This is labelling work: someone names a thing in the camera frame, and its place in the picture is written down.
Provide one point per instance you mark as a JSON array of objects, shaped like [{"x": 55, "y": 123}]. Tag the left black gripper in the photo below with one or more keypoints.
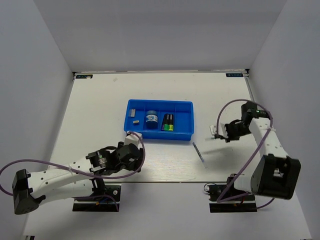
[{"x": 136, "y": 164}]

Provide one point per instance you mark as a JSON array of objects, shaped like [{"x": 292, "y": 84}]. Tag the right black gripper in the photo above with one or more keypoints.
[{"x": 230, "y": 137}]

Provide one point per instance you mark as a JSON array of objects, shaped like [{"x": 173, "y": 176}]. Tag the blue pen refill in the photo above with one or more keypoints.
[{"x": 199, "y": 155}]

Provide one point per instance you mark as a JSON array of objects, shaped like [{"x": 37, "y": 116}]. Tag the white eraser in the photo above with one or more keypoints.
[{"x": 132, "y": 113}]

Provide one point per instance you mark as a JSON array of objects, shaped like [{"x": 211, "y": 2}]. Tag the blue correction tape roll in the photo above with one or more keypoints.
[{"x": 151, "y": 119}]

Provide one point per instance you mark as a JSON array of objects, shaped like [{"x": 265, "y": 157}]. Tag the green black highlighter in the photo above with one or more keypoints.
[{"x": 166, "y": 122}]

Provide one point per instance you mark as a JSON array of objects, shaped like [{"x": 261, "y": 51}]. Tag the yellow black highlighter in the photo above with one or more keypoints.
[{"x": 171, "y": 123}]

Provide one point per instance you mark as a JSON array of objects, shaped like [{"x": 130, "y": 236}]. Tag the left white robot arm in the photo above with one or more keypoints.
[{"x": 82, "y": 179}]

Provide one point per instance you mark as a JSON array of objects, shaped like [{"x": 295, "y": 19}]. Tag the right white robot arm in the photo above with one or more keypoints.
[{"x": 269, "y": 171}]

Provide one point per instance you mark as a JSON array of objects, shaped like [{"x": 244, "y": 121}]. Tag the blue plastic divided tray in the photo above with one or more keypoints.
[{"x": 183, "y": 112}]

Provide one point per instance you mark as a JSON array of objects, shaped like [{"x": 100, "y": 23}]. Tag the right table corner label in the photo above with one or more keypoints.
[{"x": 234, "y": 75}]

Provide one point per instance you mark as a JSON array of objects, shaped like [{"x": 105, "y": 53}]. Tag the table corner label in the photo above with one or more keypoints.
[
  {"x": 234, "y": 75},
  {"x": 84, "y": 76}
]

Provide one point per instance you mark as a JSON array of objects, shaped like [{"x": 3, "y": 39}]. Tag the left table corner label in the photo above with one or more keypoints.
[{"x": 84, "y": 76}]

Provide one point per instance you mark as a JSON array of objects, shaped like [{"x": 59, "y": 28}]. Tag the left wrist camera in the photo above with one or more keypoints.
[{"x": 133, "y": 138}]

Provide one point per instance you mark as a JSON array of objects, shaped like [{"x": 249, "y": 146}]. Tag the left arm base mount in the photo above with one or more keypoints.
[{"x": 106, "y": 202}]

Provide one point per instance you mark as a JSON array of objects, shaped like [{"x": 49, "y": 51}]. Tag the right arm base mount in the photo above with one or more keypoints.
[{"x": 234, "y": 201}]

